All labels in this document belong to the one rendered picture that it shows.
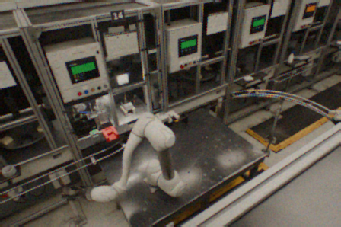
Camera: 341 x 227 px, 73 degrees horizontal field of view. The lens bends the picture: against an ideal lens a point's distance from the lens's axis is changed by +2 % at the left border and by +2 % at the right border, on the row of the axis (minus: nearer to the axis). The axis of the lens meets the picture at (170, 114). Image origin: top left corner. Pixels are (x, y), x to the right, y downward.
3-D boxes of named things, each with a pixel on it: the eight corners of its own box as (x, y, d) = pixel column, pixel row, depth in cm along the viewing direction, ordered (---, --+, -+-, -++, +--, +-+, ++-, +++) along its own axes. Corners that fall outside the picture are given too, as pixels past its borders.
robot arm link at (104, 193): (89, 202, 156) (102, 201, 167) (107, 203, 149) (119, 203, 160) (91, 185, 159) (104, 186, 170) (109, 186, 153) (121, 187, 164)
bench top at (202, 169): (136, 238, 178) (135, 235, 176) (94, 155, 251) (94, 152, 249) (266, 157, 240) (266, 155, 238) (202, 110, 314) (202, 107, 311)
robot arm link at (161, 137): (170, 176, 209) (189, 190, 197) (157, 189, 201) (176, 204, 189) (156, 114, 158) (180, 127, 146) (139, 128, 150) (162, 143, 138)
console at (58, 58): (65, 104, 202) (46, 54, 174) (58, 91, 221) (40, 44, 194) (110, 91, 219) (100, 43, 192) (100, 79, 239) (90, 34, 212)
